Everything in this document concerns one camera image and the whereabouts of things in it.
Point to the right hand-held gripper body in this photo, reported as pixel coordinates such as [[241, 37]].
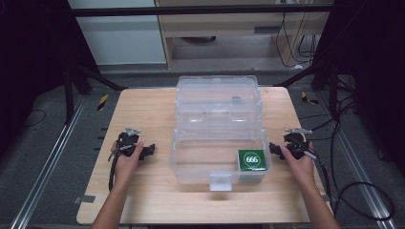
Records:
[[296, 144]]

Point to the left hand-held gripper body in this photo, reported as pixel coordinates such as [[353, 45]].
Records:
[[128, 143]]

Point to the small green box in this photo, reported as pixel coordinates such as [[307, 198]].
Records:
[[251, 160]]

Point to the clear plastic storage box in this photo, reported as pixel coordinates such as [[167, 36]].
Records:
[[219, 127]]

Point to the person's left hand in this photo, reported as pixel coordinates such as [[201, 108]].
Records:
[[126, 168]]

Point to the person's right hand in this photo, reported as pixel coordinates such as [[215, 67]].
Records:
[[302, 171]]

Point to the yellow black tape strip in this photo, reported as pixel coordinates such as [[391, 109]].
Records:
[[102, 102], [309, 99]]

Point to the black metal stand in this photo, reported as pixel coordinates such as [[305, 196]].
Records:
[[68, 95], [332, 86]]

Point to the grey tape strip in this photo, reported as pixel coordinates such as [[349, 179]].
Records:
[[84, 199]]

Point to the white cabinet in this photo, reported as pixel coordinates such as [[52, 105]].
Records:
[[121, 41]]

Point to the black curtain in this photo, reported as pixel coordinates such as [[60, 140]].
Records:
[[375, 79], [31, 63]]

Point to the light wooden desk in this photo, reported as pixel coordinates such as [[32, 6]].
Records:
[[223, 27]]

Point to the black horizontal bar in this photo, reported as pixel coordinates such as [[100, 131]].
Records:
[[191, 10]]

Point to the aluminium floor rail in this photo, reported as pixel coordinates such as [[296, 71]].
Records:
[[359, 171], [44, 171]]

